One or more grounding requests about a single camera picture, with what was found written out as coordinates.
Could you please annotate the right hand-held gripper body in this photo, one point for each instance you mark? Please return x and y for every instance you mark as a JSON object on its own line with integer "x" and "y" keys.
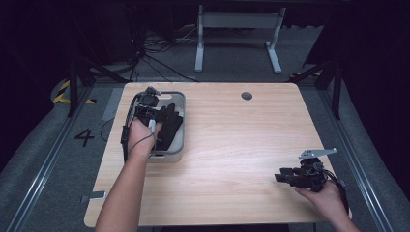
{"x": 311, "y": 175}

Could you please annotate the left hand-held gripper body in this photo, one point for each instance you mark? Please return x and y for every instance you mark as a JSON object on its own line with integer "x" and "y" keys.
{"x": 146, "y": 108}

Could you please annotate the black glove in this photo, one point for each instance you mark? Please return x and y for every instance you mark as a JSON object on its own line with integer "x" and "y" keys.
{"x": 167, "y": 111}
{"x": 172, "y": 130}

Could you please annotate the grey plastic basket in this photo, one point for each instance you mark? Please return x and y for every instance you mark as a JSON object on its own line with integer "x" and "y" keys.
{"x": 179, "y": 148}

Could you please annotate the person's right hand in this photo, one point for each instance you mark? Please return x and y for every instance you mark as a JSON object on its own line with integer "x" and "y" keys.
{"x": 325, "y": 199}

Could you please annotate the person's left hand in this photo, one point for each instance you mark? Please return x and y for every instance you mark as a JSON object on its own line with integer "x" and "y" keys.
{"x": 140, "y": 137}

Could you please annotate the black metal stand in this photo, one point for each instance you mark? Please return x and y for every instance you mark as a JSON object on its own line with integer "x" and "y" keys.
{"x": 332, "y": 80}
{"x": 77, "y": 80}

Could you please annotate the yellow black hazard tape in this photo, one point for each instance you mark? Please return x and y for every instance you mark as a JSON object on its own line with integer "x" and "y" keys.
{"x": 63, "y": 93}

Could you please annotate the grey tape piece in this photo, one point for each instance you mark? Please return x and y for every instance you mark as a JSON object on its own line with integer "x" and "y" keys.
{"x": 95, "y": 196}

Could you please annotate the metal floor rail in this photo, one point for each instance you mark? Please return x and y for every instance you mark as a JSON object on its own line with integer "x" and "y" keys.
{"x": 354, "y": 161}
{"x": 48, "y": 164}

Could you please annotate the white metal desk frame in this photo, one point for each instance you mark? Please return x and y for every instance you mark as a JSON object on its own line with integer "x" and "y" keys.
{"x": 238, "y": 21}

